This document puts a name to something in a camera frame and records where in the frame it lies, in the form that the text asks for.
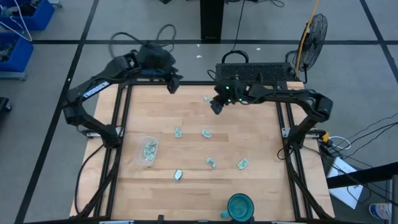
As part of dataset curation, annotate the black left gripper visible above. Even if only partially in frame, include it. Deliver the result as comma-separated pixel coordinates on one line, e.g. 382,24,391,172
136,42,184,95

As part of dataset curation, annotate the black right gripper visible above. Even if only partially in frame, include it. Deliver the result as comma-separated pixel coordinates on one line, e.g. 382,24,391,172
210,79,252,115

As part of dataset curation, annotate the teal enamel mug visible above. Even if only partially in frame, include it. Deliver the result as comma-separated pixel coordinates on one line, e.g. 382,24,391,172
220,193,255,223

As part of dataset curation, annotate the black computer case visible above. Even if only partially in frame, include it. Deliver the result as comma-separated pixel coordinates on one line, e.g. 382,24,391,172
215,62,299,83

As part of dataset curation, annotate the black desk leg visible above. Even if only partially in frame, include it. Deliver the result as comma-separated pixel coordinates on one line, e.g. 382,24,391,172
200,0,225,43

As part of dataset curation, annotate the clear plastic container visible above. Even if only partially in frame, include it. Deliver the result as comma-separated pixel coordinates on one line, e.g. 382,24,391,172
134,136,159,166

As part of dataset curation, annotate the black floor fan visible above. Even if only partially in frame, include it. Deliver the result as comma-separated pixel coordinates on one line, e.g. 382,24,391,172
295,13,328,73

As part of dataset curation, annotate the white cardboard box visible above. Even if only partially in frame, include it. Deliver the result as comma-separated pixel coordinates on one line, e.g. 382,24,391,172
328,156,364,210

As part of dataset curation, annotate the blue storage bin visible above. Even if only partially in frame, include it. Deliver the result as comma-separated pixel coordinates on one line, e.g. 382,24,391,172
0,32,34,74
0,0,55,31

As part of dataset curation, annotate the black metal beam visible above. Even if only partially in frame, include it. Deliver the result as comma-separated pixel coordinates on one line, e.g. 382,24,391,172
326,161,398,190

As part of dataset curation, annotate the white blue bottle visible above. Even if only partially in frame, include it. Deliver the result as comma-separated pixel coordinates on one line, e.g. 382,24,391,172
369,202,393,220

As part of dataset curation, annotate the black aluminium table frame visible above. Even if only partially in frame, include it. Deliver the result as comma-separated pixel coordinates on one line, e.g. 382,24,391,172
74,80,335,224

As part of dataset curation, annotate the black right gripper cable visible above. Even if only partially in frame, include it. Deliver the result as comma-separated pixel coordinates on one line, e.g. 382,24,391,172
206,68,220,82

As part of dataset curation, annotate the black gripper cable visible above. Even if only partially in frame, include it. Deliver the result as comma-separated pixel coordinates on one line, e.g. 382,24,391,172
206,68,220,82
108,24,177,58

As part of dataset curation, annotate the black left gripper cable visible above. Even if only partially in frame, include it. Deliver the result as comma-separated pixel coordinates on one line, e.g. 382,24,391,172
108,24,177,58

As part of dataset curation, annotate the black computer power cable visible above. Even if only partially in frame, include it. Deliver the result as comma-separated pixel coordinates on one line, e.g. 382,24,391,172
221,0,249,65

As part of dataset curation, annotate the yellow hanging cable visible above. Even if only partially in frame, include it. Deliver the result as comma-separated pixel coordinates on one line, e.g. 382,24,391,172
294,0,320,75

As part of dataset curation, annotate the white floor cable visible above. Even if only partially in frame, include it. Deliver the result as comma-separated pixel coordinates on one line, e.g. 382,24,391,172
328,135,352,151

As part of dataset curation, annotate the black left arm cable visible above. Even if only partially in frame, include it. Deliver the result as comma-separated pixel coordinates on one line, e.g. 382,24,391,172
73,144,105,215

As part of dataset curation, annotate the black floor cable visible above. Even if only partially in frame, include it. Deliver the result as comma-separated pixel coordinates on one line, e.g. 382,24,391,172
341,112,398,142

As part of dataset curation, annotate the white bin cable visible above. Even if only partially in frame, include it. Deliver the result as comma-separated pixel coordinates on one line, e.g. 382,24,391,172
0,0,34,43

